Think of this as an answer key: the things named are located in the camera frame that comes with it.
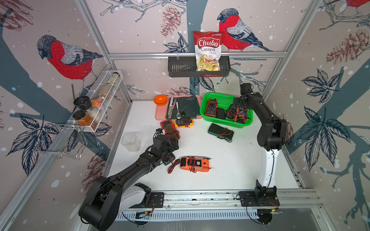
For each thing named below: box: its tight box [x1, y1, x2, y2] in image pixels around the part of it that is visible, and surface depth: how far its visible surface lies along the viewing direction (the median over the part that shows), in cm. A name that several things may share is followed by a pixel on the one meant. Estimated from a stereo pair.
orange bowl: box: [153, 94, 168, 106], surface depth 117 cm
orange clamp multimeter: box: [167, 156, 212, 174], surface depth 84 cm
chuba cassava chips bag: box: [193, 30, 224, 72], surface depth 85 cm
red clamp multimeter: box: [205, 98, 218, 117], surface depth 111 cm
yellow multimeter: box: [173, 117, 195, 129], surface depth 103 cm
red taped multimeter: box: [159, 119, 181, 140], surface depth 100 cm
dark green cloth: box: [165, 95, 201, 119], surface depth 119 cm
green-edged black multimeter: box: [161, 153, 176, 166], surface depth 87 cm
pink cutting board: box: [155, 94, 203, 121], surface depth 116 cm
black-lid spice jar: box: [73, 95, 93, 111], surface depth 63 cm
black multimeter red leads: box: [224, 107, 236, 120], surface depth 109 cm
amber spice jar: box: [72, 110, 98, 131], surface depth 62 cm
